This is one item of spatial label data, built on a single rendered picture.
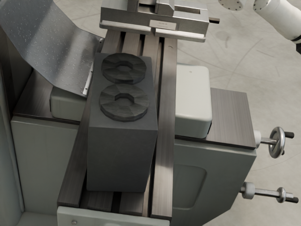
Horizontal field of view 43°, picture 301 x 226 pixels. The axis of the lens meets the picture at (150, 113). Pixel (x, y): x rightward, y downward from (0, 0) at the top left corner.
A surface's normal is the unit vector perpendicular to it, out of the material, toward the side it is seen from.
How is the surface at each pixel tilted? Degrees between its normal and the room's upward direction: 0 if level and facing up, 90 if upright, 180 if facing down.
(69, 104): 90
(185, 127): 90
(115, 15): 90
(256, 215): 0
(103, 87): 0
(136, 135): 90
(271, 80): 0
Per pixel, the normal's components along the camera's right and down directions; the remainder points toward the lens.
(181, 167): -0.07, 0.68
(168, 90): 0.13, -0.72
